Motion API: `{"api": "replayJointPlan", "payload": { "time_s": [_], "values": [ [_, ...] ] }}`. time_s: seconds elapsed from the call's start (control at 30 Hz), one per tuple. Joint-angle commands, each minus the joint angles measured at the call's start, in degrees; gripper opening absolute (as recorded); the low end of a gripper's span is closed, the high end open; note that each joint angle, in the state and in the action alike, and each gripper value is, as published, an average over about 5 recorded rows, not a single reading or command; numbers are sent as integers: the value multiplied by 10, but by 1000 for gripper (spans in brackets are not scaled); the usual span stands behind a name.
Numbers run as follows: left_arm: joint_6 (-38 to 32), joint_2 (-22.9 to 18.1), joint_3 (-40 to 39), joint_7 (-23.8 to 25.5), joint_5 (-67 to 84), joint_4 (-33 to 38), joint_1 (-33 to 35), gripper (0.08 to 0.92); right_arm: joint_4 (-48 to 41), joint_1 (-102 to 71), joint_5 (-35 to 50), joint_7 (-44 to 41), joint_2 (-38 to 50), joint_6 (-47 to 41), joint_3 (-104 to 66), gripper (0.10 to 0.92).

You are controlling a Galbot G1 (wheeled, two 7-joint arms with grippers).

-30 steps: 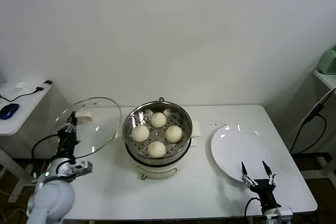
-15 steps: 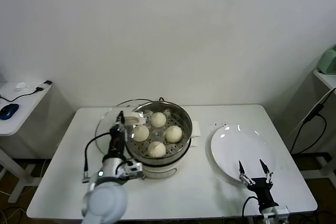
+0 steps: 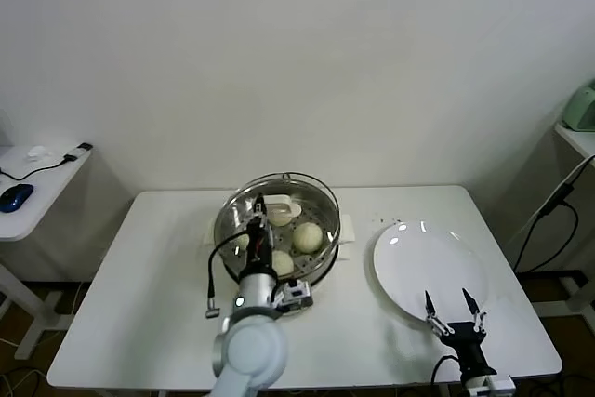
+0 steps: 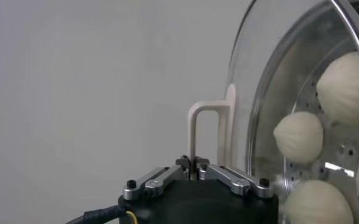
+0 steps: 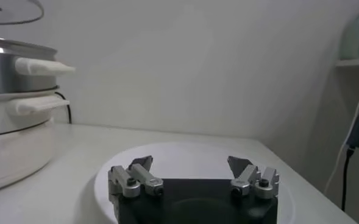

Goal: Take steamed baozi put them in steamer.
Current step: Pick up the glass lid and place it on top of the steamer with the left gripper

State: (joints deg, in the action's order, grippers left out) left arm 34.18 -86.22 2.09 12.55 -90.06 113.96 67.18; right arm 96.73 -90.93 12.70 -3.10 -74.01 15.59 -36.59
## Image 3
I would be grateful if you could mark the white steamed baozi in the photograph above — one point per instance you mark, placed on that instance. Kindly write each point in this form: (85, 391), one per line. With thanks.
(279, 220)
(283, 263)
(307, 237)
(241, 242)

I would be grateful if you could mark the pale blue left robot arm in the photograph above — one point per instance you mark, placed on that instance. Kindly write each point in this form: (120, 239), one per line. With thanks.
(251, 350)

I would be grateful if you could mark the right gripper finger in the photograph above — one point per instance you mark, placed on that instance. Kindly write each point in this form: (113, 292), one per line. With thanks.
(479, 322)
(437, 322)

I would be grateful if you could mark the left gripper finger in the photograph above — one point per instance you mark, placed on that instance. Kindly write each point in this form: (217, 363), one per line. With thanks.
(258, 211)
(266, 220)

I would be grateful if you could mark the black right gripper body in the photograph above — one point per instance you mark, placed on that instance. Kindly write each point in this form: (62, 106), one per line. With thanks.
(469, 346)

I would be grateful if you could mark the mint green appliance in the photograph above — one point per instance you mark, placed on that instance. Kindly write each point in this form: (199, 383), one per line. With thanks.
(581, 111)

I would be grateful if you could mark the blue computer mouse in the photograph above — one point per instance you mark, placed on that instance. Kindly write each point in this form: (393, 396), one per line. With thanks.
(15, 197)

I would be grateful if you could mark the dark crumbs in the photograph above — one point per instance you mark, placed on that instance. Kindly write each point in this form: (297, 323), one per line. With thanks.
(386, 219)

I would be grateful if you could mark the small black device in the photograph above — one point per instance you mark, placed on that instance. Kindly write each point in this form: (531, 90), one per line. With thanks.
(83, 146)

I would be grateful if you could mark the stainless steel steamer basket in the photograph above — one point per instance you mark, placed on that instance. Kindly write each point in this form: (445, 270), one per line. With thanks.
(327, 263)

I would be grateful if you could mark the white side table with mouse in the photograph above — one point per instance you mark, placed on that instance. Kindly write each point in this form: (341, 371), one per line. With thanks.
(46, 192)

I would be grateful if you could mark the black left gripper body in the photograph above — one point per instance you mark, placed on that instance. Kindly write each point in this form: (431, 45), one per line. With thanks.
(259, 248)

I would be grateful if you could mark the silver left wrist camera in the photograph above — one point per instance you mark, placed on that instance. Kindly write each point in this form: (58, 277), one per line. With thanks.
(295, 292)

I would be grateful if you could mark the large white round plate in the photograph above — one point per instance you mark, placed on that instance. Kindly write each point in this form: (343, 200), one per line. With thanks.
(418, 267)

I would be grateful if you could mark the white crumpled tissue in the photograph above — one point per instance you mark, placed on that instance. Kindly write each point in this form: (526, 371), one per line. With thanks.
(38, 153)

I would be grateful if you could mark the round glass pot lid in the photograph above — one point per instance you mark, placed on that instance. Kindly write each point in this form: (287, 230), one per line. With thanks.
(283, 205)

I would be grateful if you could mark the white electric cooker base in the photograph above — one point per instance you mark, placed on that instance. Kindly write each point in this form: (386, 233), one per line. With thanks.
(347, 234)

